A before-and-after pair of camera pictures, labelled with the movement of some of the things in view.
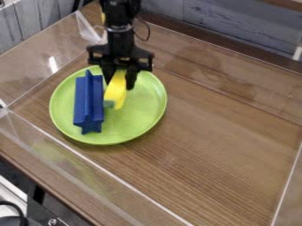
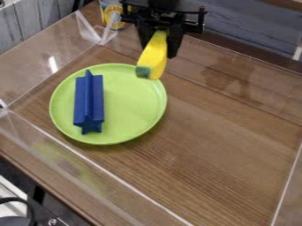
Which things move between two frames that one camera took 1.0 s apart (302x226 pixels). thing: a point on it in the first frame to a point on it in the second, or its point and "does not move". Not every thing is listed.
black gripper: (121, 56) to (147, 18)
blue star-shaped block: (89, 109) does not move
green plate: (126, 124) does not move
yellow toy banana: (115, 89) to (153, 62)
